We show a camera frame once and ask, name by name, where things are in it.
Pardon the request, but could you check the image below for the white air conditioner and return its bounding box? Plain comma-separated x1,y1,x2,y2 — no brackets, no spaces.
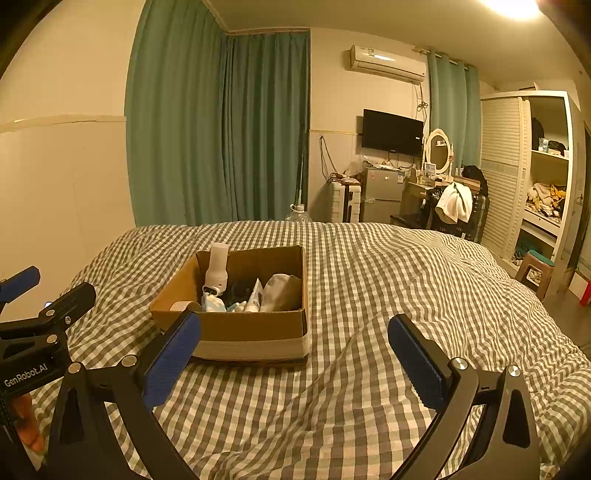
348,45,426,84

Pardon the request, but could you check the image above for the wooden vanity desk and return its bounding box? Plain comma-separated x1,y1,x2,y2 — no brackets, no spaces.
401,178,451,227

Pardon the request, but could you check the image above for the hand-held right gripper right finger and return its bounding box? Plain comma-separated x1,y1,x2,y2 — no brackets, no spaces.
388,314,541,480

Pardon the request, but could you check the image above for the white towel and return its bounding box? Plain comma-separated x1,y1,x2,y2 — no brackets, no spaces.
435,182,472,221

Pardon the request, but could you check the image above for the light green curtain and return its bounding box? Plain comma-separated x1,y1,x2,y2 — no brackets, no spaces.
427,51,482,169

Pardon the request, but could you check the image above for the small white tube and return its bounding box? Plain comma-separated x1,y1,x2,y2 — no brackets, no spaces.
245,278,264,312

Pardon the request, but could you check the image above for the green checked blanket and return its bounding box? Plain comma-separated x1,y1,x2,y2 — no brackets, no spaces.
28,220,591,480

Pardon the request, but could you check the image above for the pile of clothes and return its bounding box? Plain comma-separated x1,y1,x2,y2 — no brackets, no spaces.
526,182,568,215

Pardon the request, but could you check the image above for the black wall television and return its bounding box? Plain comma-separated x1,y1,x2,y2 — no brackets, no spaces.
361,109,424,153

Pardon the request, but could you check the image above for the cardboard box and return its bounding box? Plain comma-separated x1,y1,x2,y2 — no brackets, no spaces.
148,244,309,363

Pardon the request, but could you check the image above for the black chair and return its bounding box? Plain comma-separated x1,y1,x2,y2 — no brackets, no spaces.
429,185,490,243

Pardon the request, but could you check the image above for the small grey fridge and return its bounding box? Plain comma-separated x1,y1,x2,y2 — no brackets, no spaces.
362,166,404,223

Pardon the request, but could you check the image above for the white wardrobe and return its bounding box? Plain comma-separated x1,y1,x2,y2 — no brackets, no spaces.
479,90,583,289

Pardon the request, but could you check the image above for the white suitcase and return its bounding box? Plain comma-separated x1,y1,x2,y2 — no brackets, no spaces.
329,179,363,223

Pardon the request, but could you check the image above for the small plastic stool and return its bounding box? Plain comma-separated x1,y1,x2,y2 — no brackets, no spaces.
515,256,555,296

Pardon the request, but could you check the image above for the ceiling lamp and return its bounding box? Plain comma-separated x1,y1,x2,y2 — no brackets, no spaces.
480,0,546,19

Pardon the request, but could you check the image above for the person's left hand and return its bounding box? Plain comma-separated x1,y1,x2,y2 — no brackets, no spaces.
9,393,48,457

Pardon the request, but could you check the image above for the white oval mirror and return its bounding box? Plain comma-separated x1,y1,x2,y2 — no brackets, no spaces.
424,128,451,174

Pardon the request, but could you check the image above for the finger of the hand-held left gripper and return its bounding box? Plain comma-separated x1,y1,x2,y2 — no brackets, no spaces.
0,266,41,305
0,282,97,356

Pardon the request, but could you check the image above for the white plastic bottle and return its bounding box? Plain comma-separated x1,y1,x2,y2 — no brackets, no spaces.
203,243,230,296

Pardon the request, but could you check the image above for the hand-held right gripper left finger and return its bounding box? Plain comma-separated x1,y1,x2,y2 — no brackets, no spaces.
46,310,202,480

